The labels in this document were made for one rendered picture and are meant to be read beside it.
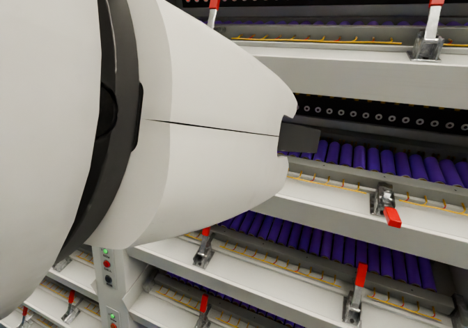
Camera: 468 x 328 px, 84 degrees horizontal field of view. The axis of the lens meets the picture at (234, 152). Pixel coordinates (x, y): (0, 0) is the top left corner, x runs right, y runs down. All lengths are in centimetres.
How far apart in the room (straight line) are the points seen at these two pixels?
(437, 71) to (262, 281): 40
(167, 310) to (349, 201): 49
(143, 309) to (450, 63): 72
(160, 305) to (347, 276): 43
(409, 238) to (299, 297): 20
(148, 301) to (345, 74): 64
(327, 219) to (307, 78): 19
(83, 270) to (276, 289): 54
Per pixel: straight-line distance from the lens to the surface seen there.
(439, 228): 42
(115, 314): 79
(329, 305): 51
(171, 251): 57
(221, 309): 68
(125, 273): 67
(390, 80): 35
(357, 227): 40
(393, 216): 34
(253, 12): 56
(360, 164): 44
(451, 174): 48
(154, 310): 73
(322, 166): 42
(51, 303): 109
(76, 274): 87
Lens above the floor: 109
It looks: 18 degrees down
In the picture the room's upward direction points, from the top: 4 degrees clockwise
